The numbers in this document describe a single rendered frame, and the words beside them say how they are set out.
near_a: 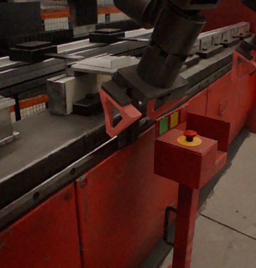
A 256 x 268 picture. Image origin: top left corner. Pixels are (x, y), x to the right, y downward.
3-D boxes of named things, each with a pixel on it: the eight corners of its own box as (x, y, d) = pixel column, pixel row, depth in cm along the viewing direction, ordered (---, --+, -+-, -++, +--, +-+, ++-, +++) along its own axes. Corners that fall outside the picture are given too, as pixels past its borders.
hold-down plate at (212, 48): (206, 58, 166) (206, 52, 164) (195, 57, 168) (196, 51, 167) (222, 50, 189) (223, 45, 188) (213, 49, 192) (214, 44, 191)
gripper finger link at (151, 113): (116, 112, 55) (136, 66, 49) (143, 101, 60) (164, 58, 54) (145, 139, 53) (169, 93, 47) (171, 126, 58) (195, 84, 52)
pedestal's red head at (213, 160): (198, 190, 95) (204, 133, 88) (152, 173, 104) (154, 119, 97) (225, 164, 110) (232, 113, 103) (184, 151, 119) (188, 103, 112)
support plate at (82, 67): (157, 82, 78) (158, 78, 77) (70, 70, 90) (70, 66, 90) (186, 69, 92) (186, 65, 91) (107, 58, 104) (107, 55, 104)
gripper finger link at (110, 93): (84, 124, 50) (103, 74, 44) (117, 112, 55) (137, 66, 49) (114, 155, 48) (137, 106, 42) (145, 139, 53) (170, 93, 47)
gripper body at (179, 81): (110, 79, 46) (129, 33, 42) (155, 67, 54) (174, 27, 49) (143, 109, 44) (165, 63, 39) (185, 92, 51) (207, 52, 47)
